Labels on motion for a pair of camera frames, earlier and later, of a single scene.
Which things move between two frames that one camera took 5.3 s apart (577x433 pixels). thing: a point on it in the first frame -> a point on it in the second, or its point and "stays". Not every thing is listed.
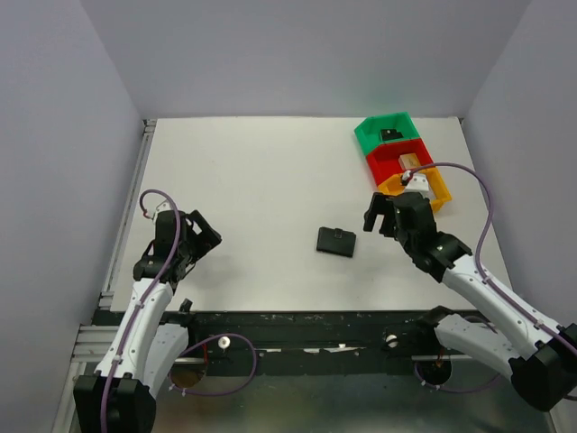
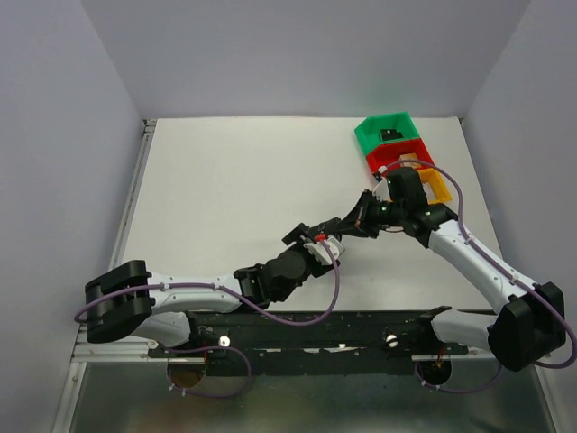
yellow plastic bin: [437, 190] stays
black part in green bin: [390, 133] stays
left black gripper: [198, 235] -> [309, 237]
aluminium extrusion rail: [97, 337] stays
